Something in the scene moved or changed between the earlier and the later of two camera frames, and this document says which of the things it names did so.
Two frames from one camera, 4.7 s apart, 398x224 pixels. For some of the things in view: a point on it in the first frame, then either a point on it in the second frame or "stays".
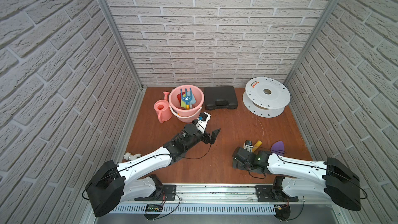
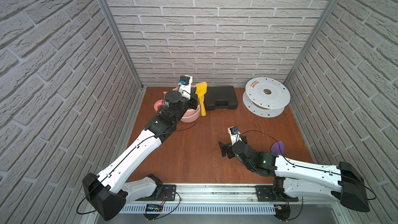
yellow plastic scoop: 256,145 → 201,89
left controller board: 154,207 stays
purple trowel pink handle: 278,148 stays
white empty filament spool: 265,97 stays
